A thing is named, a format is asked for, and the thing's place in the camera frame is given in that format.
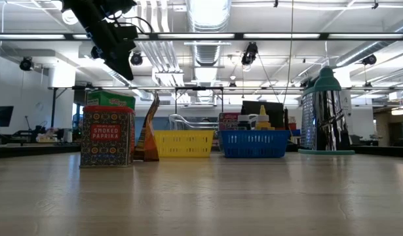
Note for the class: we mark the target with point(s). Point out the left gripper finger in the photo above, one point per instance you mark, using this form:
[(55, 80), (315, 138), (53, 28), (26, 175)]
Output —
[(124, 67)]

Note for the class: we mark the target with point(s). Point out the small green cereal box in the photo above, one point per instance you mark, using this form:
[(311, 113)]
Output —
[(109, 98)]

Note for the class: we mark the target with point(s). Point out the red-lidded smoked paprika tin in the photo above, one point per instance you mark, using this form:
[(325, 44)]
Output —
[(106, 137)]

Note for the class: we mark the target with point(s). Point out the brown triangular snack packet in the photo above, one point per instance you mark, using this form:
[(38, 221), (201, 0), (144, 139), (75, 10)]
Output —
[(148, 141)]

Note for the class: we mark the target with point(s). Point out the Raisin Bran cereal box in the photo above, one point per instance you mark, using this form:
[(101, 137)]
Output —
[(229, 121)]

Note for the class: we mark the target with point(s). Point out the yellow squeeze bottle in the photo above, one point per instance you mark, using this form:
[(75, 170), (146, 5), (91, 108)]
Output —
[(262, 121)]

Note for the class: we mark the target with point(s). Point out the blue plastic basket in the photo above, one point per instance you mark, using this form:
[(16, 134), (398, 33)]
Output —
[(253, 144)]

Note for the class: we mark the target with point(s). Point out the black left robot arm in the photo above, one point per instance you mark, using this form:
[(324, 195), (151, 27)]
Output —
[(86, 13)]

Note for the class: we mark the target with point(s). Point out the background black robot arm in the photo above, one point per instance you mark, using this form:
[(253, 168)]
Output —
[(34, 131)]

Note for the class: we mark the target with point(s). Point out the black ceiling spotlight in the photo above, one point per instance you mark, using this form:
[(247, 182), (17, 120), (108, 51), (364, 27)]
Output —
[(250, 52), (26, 64), (137, 59), (370, 59)]

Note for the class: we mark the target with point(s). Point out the blue steel column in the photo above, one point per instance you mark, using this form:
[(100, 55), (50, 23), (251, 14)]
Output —
[(53, 111)]

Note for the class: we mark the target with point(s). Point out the clear plastic bin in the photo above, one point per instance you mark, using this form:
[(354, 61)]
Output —
[(188, 124)]

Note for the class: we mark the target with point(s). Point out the yellow plastic basket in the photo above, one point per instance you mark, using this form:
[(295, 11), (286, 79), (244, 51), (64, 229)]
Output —
[(184, 144)]

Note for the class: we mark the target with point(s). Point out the black monitor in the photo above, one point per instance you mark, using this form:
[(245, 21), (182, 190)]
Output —
[(276, 113)]

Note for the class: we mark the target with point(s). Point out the teal box grater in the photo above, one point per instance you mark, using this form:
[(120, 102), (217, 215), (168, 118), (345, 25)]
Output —
[(325, 114)]

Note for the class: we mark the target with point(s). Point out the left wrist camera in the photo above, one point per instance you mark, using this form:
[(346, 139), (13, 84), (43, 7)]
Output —
[(127, 32)]

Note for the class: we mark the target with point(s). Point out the silver ventilation duct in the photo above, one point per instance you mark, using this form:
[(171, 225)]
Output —
[(207, 19)]

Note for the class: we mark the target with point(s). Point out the black wall screen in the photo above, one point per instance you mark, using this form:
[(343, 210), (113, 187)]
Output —
[(1, 114)]

